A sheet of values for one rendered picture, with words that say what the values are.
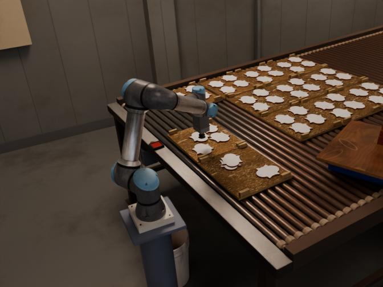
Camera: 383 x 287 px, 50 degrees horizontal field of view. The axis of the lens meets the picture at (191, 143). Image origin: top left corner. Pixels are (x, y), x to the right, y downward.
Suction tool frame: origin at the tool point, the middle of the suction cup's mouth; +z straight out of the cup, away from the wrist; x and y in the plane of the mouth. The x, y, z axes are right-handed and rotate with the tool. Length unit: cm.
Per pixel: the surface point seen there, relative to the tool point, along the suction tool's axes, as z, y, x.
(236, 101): 9, 45, -58
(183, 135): 9.0, 23.9, -0.3
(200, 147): 8.0, 2.4, 0.3
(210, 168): 9.0, -19.6, 7.7
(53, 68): 19, 264, 26
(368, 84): 8, 3, -152
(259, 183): 9.0, -47.6, -4.6
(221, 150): 9.0, -7.7, -8.6
